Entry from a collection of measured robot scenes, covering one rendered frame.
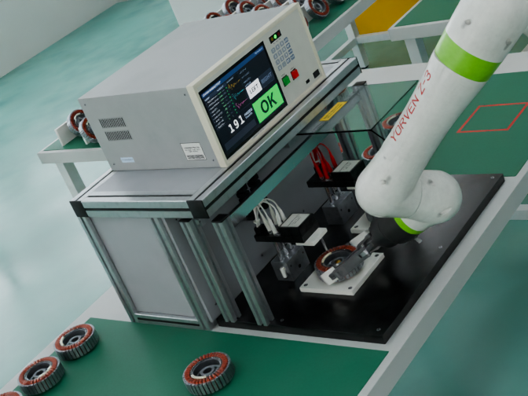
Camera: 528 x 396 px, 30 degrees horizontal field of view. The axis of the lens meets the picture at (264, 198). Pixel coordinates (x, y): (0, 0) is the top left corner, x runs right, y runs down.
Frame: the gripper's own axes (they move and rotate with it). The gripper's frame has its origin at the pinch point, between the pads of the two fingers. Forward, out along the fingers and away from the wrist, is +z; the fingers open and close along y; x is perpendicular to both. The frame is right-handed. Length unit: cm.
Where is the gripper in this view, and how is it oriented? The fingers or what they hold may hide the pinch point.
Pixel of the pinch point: (342, 261)
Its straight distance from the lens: 228.2
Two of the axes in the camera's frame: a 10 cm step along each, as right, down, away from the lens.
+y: 5.5, -5.4, 6.4
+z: -4.8, 4.3, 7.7
